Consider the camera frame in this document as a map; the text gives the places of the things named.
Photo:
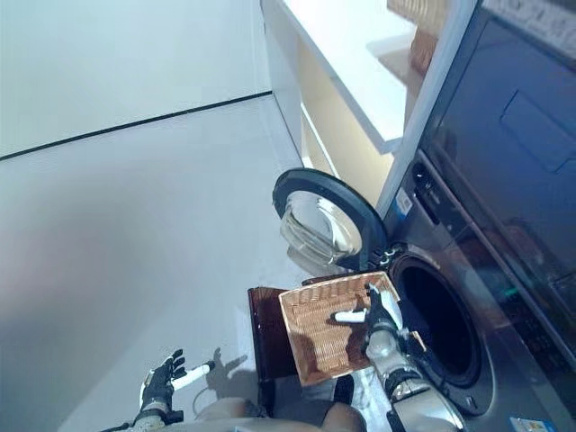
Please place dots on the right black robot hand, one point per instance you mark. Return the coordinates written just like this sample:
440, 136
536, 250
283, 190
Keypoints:
389, 315

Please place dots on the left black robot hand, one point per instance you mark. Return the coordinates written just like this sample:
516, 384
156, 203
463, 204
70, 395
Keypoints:
159, 387

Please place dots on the rectangular wicker laundry basket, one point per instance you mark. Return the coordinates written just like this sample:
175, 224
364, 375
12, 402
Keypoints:
315, 342

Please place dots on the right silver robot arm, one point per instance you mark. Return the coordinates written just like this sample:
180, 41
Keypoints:
405, 387

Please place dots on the clear plastic bag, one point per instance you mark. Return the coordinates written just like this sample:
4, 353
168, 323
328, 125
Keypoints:
225, 416

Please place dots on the right silver robot leg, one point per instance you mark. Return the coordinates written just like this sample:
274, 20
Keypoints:
344, 414

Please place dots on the blue white energy label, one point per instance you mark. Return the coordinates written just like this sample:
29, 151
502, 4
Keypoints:
405, 204

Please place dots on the glossy brown stool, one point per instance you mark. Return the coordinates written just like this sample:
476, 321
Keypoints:
267, 333

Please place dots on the round glass washer door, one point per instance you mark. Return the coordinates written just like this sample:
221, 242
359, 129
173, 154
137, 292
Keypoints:
351, 193

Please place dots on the white blue rectangular sticker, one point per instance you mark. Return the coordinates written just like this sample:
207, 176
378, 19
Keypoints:
522, 424

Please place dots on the white counter cabinet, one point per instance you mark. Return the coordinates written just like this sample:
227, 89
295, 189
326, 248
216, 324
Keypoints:
342, 54

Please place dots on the small wicker counter basket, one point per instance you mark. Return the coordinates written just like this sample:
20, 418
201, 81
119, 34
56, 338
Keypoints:
423, 40

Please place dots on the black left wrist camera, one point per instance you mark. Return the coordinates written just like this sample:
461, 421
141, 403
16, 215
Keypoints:
173, 417

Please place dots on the white appliance enclosure cabinet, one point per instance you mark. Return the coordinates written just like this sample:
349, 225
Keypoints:
427, 112

